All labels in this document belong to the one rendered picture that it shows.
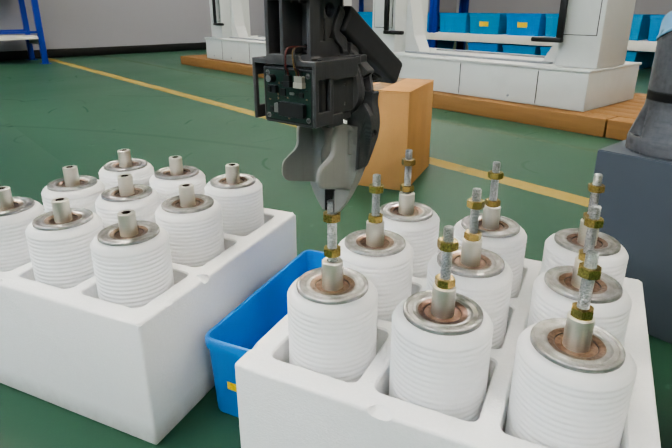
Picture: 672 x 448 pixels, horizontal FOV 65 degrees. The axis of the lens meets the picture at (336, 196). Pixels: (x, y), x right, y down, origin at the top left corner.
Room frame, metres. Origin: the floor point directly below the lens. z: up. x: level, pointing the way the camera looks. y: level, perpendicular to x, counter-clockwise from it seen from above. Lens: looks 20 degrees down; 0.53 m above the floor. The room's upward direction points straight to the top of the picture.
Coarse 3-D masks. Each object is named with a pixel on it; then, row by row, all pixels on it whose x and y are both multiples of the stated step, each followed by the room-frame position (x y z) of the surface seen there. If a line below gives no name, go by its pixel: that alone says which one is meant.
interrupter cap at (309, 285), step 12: (300, 276) 0.50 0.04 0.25; (312, 276) 0.51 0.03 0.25; (348, 276) 0.51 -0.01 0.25; (360, 276) 0.51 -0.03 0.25; (300, 288) 0.48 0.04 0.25; (312, 288) 0.48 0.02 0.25; (348, 288) 0.48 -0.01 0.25; (360, 288) 0.48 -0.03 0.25; (312, 300) 0.46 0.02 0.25; (324, 300) 0.46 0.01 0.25; (336, 300) 0.45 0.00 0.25; (348, 300) 0.46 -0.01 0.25
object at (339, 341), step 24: (288, 312) 0.48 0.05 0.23; (312, 312) 0.45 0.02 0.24; (336, 312) 0.45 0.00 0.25; (360, 312) 0.45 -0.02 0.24; (312, 336) 0.45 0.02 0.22; (336, 336) 0.44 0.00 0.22; (360, 336) 0.45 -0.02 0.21; (312, 360) 0.45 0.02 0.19; (336, 360) 0.44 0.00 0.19; (360, 360) 0.45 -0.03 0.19
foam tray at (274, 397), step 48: (528, 288) 0.61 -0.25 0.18; (288, 336) 0.51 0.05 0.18; (384, 336) 0.52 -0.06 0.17; (240, 384) 0.45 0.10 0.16; (288, 384) 0.43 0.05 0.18; (336, 384) 0.42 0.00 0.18; (384, 384) 0.45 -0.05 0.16; (240, 432) 0.46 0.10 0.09; (288, 432) 0.43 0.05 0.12; (336, 432) 0.40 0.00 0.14; (384, 432) 0.38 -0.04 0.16; (432, 432) 0.36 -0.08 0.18; (480, 432) 0.36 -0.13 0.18; (624, 432) 0.37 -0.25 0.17
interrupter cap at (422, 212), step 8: (384, 208) 0.71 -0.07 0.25; (392, 208) 0.71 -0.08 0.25; (416, 208) 0.71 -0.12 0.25; (424, 208) 0.71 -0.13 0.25; (384, 216) 0.68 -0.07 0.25; (392, 216) 0.68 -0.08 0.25; (400, 216) 0.68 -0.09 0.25; (408, 216) 0.68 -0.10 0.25; (416, 216) 0.68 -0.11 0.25; (424, 216) 0.68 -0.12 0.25
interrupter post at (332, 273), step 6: (324, 258) 0.50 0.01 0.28; (324, 264) 0.48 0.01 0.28; (330, 264) 0.48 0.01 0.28; (336, 264) 0.48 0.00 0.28; (342, 264) 0.49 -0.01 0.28; (324, 270) 0.48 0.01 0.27; (330, 270) 0.48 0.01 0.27; (336, 270) 0.48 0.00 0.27; (342, 270) 0.49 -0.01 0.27; (324, 276) 0.48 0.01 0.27; (330, 276) 0.48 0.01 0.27; (336, 276) 0.48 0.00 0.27; (342, 276) 0.49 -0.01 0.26; (324, 282) 0.48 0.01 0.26; (330, 282) 0.48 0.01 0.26; (336, 282) 0.48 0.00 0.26; (342, 282) 0.49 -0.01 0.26; (324, 288) 0.48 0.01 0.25; (330, 288) 0.48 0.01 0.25; (336, 288) 0.48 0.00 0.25
